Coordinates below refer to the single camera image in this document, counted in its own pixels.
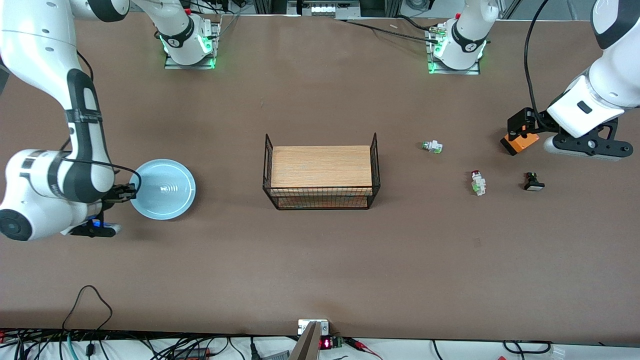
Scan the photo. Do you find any orange push button enclosure box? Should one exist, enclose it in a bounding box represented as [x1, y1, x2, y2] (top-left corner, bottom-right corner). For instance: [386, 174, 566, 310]
[500, 131, 541, 156]

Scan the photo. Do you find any red clip lead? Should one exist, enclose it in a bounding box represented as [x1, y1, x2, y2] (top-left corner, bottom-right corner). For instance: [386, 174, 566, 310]
[345, 338, 383, 360]

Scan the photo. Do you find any grey metal bar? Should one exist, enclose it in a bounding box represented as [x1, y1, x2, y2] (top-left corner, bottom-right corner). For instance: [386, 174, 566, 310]
[289, 321, 322, 360]

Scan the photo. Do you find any black square white-top push button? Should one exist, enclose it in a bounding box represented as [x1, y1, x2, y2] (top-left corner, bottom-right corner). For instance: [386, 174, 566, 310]
[523, 171, 546, 192]

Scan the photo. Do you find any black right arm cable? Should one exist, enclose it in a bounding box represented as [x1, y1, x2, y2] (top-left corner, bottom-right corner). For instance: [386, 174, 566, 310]
[50, 50, 144, 189]

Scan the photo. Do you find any small white device box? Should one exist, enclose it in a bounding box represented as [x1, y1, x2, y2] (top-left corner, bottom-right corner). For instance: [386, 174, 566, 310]
[298, 319, 330, 336]

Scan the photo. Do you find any black looped cable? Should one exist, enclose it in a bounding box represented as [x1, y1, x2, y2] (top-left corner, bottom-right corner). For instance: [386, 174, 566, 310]
[62, 285, 114, 332]

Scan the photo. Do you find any light blue round plate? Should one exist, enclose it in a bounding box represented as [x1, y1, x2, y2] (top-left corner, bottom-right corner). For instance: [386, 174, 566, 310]
[129, 159, 197, 221]

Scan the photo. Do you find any black wire mesh rack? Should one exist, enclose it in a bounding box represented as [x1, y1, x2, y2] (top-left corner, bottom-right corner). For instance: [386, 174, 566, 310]
[262, 132, 381, 211]

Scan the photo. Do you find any wooden shelf board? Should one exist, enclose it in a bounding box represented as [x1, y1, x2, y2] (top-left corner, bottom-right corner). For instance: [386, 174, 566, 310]
[277, 195, 371, 209]

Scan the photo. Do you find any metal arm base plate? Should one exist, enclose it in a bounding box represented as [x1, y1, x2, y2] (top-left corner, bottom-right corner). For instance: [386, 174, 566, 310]
[164, 20, 221, 70]
[427, 22, 482, 76]

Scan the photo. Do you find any red push button switch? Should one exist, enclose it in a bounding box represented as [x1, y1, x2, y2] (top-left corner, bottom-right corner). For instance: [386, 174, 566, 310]
[470, 170, 488, 197]

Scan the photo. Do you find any black power adapter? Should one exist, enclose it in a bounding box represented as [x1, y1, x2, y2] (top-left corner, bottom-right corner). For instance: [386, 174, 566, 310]
[172, 347, 211, 360]

